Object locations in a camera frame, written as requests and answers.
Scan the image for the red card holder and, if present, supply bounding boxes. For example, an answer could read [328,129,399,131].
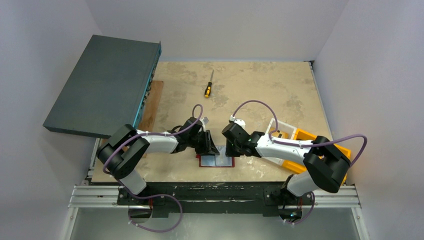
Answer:
[196,145,235,168]

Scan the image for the white frame tray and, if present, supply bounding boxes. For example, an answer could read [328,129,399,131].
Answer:
[265,118,297,167]

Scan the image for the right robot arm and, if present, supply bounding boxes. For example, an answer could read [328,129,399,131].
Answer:
[222,121,351,204]

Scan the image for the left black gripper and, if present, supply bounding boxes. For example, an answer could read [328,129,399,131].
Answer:
[187,129,219,156]

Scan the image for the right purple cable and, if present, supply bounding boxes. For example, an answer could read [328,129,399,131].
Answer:
[230,99,369,226]

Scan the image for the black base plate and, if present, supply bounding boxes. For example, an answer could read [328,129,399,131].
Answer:
[117,181,313,220]

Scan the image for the aluminium rail frame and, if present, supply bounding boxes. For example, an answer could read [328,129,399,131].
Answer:
[68,184,361,209]

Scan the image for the yellow plastic bin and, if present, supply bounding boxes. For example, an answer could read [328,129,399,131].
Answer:
[282,128,352,174]

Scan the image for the yellow black screwdriver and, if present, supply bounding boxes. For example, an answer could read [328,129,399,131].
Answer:
[204,69,215,98]

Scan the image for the dark grey network switch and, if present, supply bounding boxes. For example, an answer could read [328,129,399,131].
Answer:
[43,35,162,139]

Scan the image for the wooden board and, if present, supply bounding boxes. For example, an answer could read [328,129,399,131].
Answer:
[136,80,165,159]

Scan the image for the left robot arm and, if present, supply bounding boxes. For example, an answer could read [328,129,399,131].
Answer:
[95,117,219,205]

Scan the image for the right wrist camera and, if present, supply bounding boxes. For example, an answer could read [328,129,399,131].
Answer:
[229,115,246,129]

